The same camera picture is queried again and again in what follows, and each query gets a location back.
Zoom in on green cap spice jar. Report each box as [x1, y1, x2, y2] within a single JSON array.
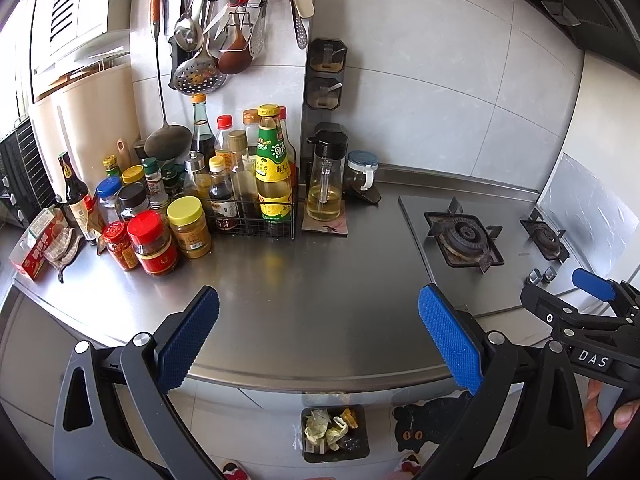
[[142, 157, 166, 197]]

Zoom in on black cat floor mat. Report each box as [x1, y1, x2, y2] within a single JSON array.
[[391, 390, 474, 454]]

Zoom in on hanging kitchen utensils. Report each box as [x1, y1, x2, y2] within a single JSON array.
[[169, 0, 229, 97]]

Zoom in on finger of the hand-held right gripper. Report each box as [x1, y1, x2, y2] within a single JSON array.
[[572, 267, 640, 313], [520, 284, 632, 334]]

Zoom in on red chili jar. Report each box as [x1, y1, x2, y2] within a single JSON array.
[[102, 220, 140, 272]]

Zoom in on glass oil dispenser black lid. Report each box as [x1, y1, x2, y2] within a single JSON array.
[[305, 129, 350, 224]]

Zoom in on person's right hand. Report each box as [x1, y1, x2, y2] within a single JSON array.
[[586, 379, 640, 444]]

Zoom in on steel slotted turner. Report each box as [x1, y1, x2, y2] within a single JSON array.
[[249, 0, 282, 59]]

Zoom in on red cardboard box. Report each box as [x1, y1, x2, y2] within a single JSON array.
[[9, 207, 70, 282]]

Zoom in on yellow wrapper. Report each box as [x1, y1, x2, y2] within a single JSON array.
[[304, 408, 332, 447]]

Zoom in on grey base cabinet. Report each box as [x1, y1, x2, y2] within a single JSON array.
[[0, 280, 476, 480]]

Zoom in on small yellow cap dark bottle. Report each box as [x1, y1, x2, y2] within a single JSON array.
[[207, 154, 240, 234]]

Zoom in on dark bottle red label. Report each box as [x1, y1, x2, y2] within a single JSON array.
[[56, 150, 100, 247]]

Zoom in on yellow cap green label bottle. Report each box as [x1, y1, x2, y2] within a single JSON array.
[[254, 103, 295, 225]]

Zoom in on brown spoon wire handle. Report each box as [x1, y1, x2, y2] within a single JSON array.
[[217, 9, 255, 76]]

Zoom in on pink coaster mat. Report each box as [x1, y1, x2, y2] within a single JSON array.
[[299, 211, 350, 236]]

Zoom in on white cutting board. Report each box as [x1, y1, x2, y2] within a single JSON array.
[[27, 57, 142, 202]]

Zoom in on black range hood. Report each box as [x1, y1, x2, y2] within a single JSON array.
[[500, 0, 640, 57]]

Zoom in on dark spice jar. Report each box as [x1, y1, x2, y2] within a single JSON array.
[[160, 163, 184, 197]]

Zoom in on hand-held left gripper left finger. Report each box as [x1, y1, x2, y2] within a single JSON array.
[[52, 285, 226, 480]]

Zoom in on wok ladle wooden handle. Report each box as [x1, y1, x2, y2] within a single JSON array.
[[143, 0, 195, 162]]

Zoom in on black wire basket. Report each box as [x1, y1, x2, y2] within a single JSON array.
[[198, 164, 300, 241]]

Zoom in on black trash bin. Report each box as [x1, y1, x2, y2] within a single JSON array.
[[300, 403, 371, 464]]

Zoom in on white paper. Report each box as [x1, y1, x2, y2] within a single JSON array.
[[325, 416, 351, 449]]

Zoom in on steel gas stove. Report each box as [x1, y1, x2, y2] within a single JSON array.
[[398, 195, 584, 319]]

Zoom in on dark bottle orange cap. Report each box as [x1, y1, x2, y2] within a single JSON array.
[[189, 93, 217, 167]]

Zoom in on black toaster oven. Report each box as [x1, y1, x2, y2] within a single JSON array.
[[0, 117, 56, 229]]

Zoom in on aluminium foil splash guard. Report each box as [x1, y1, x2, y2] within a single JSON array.
[[537, 152, 635, 297]]

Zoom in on steel slotted utensil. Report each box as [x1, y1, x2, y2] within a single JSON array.
[[291, 10, 310, 51]]

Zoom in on glass jar blue white lid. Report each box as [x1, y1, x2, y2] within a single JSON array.
[[344, 150, 384, 204]]

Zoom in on small steel ladle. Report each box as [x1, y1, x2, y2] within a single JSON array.
[[173, 0, 210, 52]]

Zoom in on white louvered panel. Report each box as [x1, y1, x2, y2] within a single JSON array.
[[29, 0, 132, 102]]

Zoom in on checked oven mitt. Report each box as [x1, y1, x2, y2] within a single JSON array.
[[43, 227, 87, 285]]

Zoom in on red tall thin bottle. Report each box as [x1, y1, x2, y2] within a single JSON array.
[[277, 105, 297, 167]]

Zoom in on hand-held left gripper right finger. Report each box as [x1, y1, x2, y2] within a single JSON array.
[[417, 284, 589, 480]]

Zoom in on red cap sauce bottle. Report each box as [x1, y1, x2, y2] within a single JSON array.
[[214, 114, 236, 162]]

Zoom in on black lid jar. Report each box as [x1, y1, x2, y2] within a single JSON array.
[[115, 183, 151, 222]]

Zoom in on glass cruet steel top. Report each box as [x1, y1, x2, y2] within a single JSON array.
[[182, 151, 211, 202]]

